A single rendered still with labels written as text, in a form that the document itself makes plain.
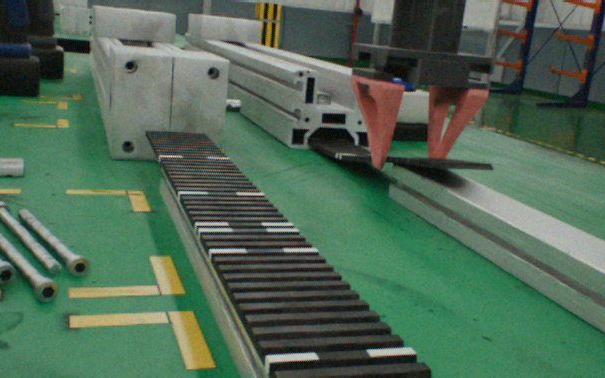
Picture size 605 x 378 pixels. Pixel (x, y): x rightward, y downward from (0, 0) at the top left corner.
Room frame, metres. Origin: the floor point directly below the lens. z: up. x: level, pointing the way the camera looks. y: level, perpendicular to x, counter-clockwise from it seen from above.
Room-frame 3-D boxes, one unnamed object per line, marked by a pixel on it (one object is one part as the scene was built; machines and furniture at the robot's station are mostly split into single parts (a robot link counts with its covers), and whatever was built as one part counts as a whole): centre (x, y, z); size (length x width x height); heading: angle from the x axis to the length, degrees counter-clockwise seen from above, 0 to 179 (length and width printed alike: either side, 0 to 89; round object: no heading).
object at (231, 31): (1.38, 0.18, 0.87); 0.16 x 0.11 x 0.07; 19
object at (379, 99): (0.59, -0.08, 0.85); 0.07 x 0.07 x 0.09; 18
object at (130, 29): (1.09, 0.28, 0.87); 0.16 x 0.11 x 0.07; 19
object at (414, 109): (0.92, -0.11, 0.81); 0.10 x 0.08 x 0.06; 109
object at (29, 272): (0.34, 0.14, 0.78); 0.11 x 0.01 x 0.01; 38
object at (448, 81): (0.59, -0.10, 0.85); 0.07 x 0.07 x 0.09; 18
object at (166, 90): (0.67, 0.12, 0.83); 0.12 x 0.09 x 0.10; 109
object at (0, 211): (0.37, 0.15, 0.78); 0.11 x 0.01 x 0.01; 38
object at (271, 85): (1.15, 0.10, 0.82); 0.80 x 0.10 x 0.09; 19
